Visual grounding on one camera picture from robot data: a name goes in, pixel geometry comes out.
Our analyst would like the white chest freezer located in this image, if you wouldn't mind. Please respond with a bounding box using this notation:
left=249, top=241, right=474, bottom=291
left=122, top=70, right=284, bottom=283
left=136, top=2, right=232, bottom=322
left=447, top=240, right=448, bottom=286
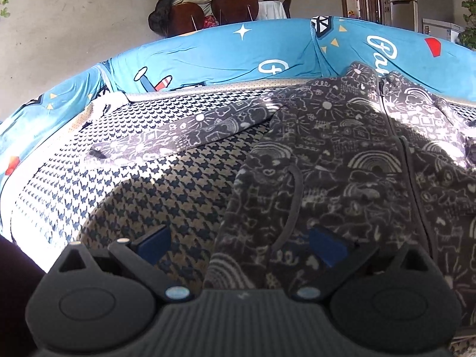
left=422, top=18, right=465, bottom=43

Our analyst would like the table with white tablecloth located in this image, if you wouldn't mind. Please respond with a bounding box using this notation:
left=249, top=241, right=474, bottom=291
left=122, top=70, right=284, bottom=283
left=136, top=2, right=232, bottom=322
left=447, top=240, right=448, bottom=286
left=256, top=0, right=288, bottom=21

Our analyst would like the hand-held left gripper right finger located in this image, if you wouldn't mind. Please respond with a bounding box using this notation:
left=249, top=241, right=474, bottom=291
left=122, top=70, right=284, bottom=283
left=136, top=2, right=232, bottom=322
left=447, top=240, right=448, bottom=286
left=295, top=226, right=438, bottom=303

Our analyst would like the silver refrigerator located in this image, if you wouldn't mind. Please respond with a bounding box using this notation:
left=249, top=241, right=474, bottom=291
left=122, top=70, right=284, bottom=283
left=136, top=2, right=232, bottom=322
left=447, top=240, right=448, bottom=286
left=377, top=0, right=456, bottom=34

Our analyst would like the grey patterned fleece jacket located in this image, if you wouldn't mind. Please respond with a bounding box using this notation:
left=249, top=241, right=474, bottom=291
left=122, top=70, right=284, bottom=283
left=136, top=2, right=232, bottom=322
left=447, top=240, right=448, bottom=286
left=85, top=61, right=476, bottom=328

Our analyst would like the green potted houseplant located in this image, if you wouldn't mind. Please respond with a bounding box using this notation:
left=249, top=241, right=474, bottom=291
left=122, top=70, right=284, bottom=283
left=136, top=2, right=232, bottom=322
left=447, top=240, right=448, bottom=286
left=459, top=0, right=476, bottom=51

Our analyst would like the blue printed sofa cover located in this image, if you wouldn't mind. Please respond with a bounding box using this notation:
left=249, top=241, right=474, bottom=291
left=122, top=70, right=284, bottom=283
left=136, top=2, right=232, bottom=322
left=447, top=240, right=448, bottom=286
left=0, top=17, right=476, bottom=231

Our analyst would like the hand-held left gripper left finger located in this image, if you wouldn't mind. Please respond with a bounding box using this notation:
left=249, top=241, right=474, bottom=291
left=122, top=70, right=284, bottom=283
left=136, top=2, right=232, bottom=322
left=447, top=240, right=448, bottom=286
left=49, top=224, right=193, bottom=303

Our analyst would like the houndstooth sofa seat cover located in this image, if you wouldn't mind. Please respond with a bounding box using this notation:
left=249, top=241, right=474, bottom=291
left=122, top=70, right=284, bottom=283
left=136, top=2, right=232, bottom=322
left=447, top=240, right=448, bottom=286
left=7, top=78, right=476, bottom=291

